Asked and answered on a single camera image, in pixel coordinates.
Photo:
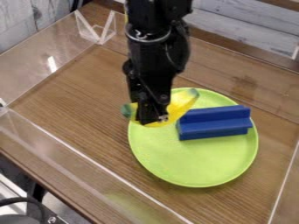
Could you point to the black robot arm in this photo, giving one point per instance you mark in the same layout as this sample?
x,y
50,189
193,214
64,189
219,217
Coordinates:
x,y
155,16

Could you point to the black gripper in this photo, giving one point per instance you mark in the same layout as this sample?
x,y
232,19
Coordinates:
x,y
156,59

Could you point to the yellow toy banana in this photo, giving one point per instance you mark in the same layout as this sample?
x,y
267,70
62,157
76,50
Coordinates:
x,y
183,99

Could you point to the clear acrylic enclosure wall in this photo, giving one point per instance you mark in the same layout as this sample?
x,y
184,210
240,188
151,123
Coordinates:
x,y
101,196

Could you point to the blue plastic block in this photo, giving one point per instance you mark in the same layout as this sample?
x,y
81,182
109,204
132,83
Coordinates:
x,y
213,122

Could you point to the clear acrylic corner bracket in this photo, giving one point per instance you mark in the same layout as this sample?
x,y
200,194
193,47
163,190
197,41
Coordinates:
x,y
95,33

